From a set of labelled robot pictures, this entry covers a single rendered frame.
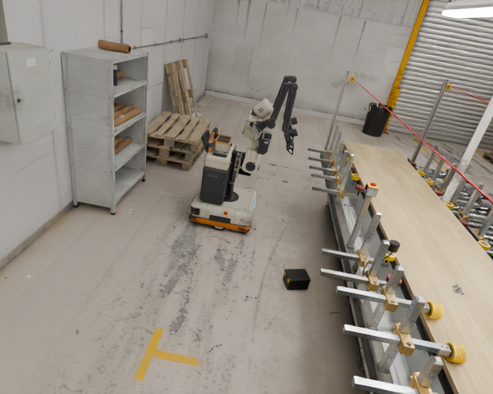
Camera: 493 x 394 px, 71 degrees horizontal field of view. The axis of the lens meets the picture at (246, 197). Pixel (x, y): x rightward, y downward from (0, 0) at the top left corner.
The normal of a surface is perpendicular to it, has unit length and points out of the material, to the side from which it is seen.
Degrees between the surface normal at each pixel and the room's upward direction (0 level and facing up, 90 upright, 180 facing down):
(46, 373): 0
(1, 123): 90
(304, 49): 90
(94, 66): 90
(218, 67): 90
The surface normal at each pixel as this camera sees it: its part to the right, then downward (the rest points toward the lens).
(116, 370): 0.16, -0.87
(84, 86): -0.11, 0.45
